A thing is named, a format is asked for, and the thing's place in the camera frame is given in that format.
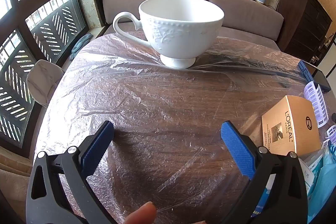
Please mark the person's left hand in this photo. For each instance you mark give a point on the person's left hand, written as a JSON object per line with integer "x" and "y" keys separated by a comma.
{"x": 143, "y": 214}

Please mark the white embossed cup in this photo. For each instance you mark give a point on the white embossed cup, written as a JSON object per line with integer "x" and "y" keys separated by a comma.
{"x": 181, "y": 29}

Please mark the tablet in dark blue case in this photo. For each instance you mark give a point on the tablet in dark blue case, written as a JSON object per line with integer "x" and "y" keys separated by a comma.
{"x": 321, "y": 81}

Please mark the grey chair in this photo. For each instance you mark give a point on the grey chair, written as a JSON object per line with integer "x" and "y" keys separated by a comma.
{"x": 42, "y": 79}

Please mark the gold cardboard box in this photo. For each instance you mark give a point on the gold cardboard box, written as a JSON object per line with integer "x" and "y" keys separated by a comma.
{"x": 286, "y": 124}

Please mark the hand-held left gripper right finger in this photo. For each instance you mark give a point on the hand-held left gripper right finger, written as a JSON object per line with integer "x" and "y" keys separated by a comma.
{"x": 236, "y": 145}

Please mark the teal packets pile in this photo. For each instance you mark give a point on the teal packets pile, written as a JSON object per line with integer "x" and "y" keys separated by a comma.
{"x": 329, "y": 187}

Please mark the dark wooden cabinet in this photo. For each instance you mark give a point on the dark wooden cabinet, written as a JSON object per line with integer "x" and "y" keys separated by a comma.
{"x": 302, "y": 22}

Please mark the blue slippers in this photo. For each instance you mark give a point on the blue slippers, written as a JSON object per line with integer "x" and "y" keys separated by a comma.
{"x": 80, "y": 43}

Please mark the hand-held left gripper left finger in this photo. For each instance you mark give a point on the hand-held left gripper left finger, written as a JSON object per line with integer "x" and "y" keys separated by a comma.
{"x": 97, "y": 145}

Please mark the beige upholstered armchair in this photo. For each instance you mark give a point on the beige upholstered armchair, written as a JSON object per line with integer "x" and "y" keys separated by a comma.
{"x": 13, "y": 182}

